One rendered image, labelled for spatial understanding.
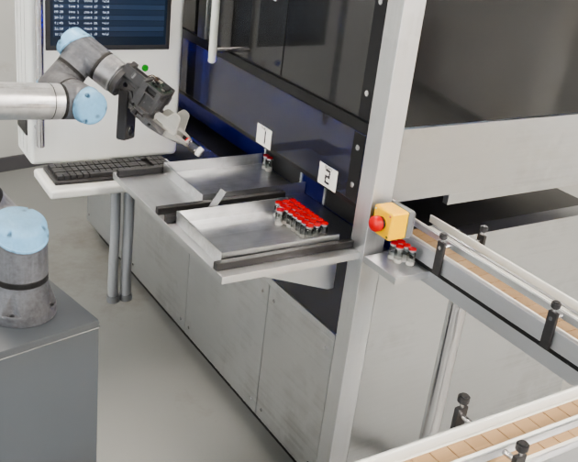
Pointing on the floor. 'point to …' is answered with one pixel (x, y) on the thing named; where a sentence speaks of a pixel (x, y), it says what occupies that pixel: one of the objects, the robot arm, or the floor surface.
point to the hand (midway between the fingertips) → (183, 141)
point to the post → (408, 41)
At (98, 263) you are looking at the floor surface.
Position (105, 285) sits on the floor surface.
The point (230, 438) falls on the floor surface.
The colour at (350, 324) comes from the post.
